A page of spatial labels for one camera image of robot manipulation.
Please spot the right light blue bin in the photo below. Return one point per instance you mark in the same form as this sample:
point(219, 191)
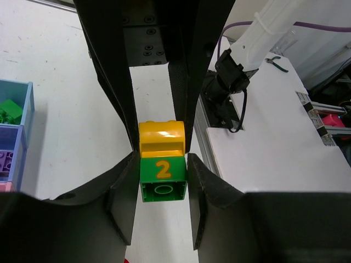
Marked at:
point(22, 94)

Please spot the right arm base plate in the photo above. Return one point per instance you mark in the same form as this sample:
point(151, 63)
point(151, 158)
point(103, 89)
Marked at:
point(211, 115)

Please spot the green lego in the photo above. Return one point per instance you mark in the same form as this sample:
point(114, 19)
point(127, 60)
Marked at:
point(163, 178)

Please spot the small pink bin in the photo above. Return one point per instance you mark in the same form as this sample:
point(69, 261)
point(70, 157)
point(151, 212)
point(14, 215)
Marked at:
point(6, 187)

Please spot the dark blue bin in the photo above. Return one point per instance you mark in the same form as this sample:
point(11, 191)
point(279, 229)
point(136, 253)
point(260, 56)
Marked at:
point(13, 155)

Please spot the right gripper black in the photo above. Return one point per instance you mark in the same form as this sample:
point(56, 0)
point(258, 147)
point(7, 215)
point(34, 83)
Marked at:
point(131, 33)

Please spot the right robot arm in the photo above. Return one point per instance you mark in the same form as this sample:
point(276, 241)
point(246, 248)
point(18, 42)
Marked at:
point(237, 64)

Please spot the purple green lego block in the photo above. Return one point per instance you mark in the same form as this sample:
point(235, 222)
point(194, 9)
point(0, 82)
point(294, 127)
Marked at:
point(6, 158)

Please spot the yellow striped lego block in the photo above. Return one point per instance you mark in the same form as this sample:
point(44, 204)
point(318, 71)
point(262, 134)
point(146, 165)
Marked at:
point(161, 139)

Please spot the green lego brick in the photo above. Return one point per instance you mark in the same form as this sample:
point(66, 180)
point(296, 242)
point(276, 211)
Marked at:
point(11, 113)

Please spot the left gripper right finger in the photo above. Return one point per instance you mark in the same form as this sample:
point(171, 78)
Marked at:
point(230, 226)

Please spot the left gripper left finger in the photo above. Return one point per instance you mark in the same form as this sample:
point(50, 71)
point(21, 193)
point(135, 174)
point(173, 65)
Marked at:
point(92, 223)

